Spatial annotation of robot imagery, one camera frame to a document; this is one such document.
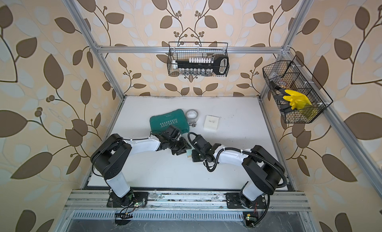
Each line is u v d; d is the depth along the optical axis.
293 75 0.79
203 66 0.84
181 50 0.91
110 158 0.48
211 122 1.02
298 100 0.68
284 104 0.65
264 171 0.44
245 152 0.49
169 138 0.74
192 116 1.08
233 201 0.72
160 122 0.99
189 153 0.87
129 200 0.68
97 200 0.76
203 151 0.68
